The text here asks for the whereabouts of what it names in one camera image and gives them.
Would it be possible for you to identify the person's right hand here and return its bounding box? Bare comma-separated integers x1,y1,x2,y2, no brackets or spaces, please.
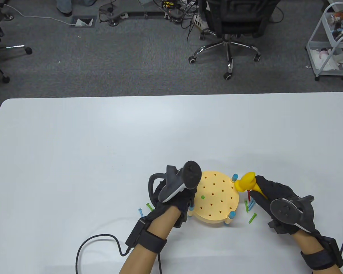
250,175,322,239

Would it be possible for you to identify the person's left hand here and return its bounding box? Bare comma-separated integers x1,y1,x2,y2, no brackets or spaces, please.
144,180,197,228

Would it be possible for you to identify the yellow toy hammer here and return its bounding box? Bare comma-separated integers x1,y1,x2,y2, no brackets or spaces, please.
234,171,268,200

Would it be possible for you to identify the yellow round tap bench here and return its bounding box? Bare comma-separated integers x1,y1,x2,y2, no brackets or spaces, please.
189,171,240,226

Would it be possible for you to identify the person's left forearm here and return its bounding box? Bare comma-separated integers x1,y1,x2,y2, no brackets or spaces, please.
119,205,181,274

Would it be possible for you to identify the person's right forearm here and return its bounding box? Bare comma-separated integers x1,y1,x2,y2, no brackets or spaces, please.
292,230,343,274

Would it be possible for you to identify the black grey hand controller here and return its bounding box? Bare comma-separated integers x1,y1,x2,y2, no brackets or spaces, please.
148,160,202,204
270,195,315,231

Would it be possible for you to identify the white crumpled cloth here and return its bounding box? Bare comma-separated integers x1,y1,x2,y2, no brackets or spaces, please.
311,48,343,71

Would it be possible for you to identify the white utility cart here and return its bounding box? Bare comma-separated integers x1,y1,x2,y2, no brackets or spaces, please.
305,2,343,82

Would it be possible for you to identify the grey desk base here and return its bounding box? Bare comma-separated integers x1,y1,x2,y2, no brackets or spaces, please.
99,3,166,27

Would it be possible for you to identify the floor outlet box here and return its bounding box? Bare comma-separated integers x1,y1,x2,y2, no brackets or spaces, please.
69,16,96,28

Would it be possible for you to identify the black wrist camera strap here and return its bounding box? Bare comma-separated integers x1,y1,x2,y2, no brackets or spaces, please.
125,217,167,254
300,237,343,270

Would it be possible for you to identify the tangle of black cables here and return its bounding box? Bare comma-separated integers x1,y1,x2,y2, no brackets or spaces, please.
153,0,209,40

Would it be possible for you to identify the white floor cable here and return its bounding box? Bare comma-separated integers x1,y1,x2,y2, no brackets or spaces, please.
2,3,75,27

